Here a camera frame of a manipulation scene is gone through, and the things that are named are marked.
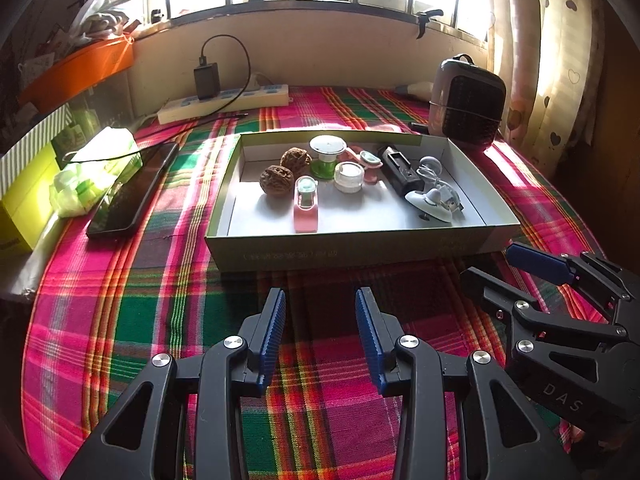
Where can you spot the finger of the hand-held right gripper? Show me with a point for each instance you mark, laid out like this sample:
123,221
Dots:
540,260
500,292

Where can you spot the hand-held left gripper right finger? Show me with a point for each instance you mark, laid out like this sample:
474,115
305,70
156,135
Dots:
369,335

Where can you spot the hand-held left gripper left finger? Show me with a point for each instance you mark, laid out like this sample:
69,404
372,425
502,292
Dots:
272,330

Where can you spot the white round smiley gadget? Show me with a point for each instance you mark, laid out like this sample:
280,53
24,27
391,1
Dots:
430,205

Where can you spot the white cardboard box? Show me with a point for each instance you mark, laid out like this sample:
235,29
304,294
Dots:
360,215

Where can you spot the pink clip with mint cap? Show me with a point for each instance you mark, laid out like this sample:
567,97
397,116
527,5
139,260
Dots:
306,202
369,162

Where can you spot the white round knob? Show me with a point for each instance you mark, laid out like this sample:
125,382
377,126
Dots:
430,164

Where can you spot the brown walnut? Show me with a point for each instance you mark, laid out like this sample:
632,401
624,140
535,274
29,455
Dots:
296,160
276,179

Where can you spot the small round white jar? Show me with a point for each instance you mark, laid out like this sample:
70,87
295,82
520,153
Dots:
348,176

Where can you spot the green and white reel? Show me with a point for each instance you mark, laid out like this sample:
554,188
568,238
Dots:
326,155

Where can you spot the plaid cloth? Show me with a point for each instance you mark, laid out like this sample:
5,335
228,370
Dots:
150,310

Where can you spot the brown wooden cabinet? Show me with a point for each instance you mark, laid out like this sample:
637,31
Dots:
620,135

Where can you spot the black rectangular device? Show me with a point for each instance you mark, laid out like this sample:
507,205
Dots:
402,170

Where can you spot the grey portable heater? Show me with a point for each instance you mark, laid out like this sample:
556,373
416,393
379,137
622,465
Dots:
467,102

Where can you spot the small black plug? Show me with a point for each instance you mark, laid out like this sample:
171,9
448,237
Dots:
419,125

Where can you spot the black smartphone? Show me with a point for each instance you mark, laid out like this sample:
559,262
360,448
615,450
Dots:
130,195

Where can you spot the pink plastic piece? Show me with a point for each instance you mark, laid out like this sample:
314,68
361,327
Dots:
387,128

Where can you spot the white tapered bottle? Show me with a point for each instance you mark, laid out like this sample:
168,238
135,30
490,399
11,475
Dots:
415,90

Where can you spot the heart print curtain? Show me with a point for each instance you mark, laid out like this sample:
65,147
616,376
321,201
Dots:
550,35

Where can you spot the green white tissue pack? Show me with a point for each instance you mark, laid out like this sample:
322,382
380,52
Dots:
87,180

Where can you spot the white power strip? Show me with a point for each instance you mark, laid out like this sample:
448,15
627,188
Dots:
172,112

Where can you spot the white plug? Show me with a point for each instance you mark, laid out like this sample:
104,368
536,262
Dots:
257,82

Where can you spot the black power adapter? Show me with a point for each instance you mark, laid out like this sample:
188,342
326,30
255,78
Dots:
206,80

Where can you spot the yellow-green box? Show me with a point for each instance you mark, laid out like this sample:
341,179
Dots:
22,200

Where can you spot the glass tank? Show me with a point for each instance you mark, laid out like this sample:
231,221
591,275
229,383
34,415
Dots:
100,105

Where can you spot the striped white box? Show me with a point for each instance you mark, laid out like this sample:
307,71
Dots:
35,132

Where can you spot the orange plastic basin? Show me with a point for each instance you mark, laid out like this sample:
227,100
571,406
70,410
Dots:
80,67

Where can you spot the white plastic bags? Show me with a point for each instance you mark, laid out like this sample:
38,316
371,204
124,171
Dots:
100,15

